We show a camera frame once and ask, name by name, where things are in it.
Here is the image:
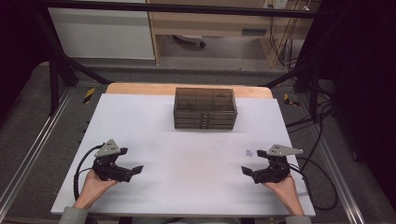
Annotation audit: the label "person's left hand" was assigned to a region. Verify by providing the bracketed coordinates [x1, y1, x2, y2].
[76, 169, 120, 203]

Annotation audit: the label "wooden desk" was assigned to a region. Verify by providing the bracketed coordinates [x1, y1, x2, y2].
[146, 0, 321, 68]

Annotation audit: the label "aluminium rail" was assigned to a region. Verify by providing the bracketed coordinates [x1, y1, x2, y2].
[0, 88, 74, 213]
[309, 124, 366, 224]

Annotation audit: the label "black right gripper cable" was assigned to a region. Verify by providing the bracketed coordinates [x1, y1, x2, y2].
[289, 157, 339, 212]

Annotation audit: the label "wooden table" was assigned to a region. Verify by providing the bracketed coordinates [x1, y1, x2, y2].
[106, 82, 274, 100]

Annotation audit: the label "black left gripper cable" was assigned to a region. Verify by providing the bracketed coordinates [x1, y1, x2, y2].
[73, 144, 105, 201]

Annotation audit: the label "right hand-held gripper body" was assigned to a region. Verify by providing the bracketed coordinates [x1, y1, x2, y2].
[252, 144, 304, 185]

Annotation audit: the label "black floor cables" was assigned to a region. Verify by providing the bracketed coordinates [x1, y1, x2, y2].
[286, 88, 336, 129]

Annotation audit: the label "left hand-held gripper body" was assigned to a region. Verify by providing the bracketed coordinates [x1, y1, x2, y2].
[92, 138, 134, 183]

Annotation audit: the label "yellow black tape strip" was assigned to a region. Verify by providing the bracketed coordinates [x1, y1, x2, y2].
[82, 87, 96, 105]
[283, 92, 301, 107]

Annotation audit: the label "person's right hand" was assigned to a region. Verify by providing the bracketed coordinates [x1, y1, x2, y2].
[262, 174, 302, 206]

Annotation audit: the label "smoky transparent drawer box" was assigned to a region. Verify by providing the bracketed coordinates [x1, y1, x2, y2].
[173, 87, 238, 131]

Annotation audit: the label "hanging cable bundle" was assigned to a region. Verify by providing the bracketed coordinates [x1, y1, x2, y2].
[269, 6, 309, 72]

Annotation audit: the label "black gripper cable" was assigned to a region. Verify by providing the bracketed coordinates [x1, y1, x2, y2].
[73, 144, 105, 201]
[289, 157, 339, 212]

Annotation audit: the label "black frame bar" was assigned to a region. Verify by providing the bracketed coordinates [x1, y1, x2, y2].
[34, 0, 321, 19]

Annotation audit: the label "white chair base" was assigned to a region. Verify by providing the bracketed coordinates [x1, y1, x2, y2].
[172, 34, 206, 49]

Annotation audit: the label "black curtain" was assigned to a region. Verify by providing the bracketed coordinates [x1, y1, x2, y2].
[0, 0, 52, 117]
[307, 0, 396, 200]

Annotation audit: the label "white power strip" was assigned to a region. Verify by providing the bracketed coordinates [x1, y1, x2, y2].
[262, 0, 289, 9]

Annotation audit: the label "white board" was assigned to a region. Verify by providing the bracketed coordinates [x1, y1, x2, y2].
[50, 92, 316, 217]

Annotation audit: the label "white cabinet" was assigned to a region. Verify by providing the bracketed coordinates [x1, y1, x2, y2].
[48, 0, 156, 61]

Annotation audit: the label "black metal stand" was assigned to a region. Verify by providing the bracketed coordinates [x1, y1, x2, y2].
[262, 59, 321, 120]
[31, 8, 113, 117]

